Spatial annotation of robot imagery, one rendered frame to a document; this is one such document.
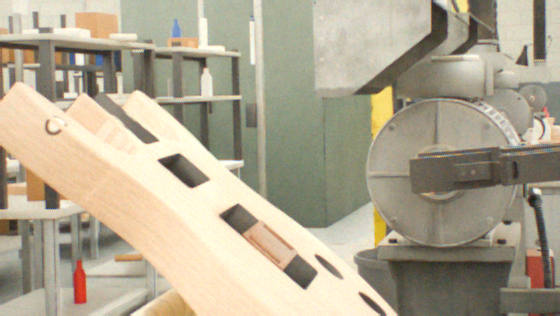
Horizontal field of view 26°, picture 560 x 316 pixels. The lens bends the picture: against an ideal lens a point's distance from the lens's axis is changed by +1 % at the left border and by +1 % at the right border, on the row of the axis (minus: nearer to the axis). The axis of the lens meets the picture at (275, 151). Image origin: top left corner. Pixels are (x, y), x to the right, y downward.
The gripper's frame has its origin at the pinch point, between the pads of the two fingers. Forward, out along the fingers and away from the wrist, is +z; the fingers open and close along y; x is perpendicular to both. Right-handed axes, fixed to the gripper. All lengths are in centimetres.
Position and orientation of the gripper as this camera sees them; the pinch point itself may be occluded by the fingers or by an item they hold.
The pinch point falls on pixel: (448, 169)
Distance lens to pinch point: 106.3
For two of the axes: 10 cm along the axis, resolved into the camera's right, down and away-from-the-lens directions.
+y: 2.1, -0.6, 9.8
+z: -9.7, 0.9, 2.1
